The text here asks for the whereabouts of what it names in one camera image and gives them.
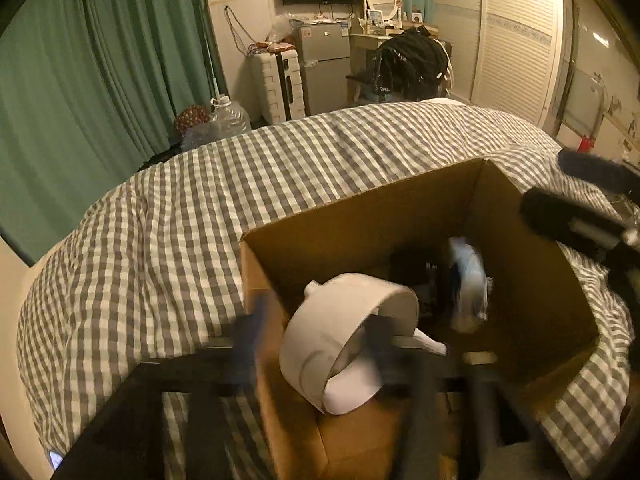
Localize white louvred wardrobe door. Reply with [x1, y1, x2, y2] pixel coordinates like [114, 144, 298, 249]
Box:
[470, 0, 568, 128]

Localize silver small fridge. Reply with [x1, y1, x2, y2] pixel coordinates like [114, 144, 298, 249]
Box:
[292, 22, 353, 117]

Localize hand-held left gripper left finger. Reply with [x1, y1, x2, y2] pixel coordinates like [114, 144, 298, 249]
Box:
[50, 294, 273, 480]

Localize dark object in box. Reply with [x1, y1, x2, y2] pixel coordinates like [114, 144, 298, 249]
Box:
[387, 250, 456, 321]

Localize pile of black clothes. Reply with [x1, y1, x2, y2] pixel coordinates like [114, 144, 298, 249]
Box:
[372, 27, 451, 102]

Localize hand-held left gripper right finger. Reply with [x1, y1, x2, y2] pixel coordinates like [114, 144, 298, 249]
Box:
[359, 312, 543, 480]

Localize white baseball cap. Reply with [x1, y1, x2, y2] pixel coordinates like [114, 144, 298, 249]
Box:
[279, 272, 448, 417]

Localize clear plastic water jug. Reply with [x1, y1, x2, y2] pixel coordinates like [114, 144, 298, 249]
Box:
[207, 95, 252, 138]

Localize brown cardboard box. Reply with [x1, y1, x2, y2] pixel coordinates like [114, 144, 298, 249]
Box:
[239, 158, 601, 480]

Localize white suitcase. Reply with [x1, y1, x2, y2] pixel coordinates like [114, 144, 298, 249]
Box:
[250, 49, 307, 125]

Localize grey checkered blanket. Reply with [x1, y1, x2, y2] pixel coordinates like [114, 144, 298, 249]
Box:
[17, 99, 640, 480]

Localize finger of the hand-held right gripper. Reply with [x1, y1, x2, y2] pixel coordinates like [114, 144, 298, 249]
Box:
[557, 147, 640, 197]
[519, 187, 640, 261]

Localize red patterned bag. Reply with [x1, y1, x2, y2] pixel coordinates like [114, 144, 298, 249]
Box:
[174, 105, 212, 133]

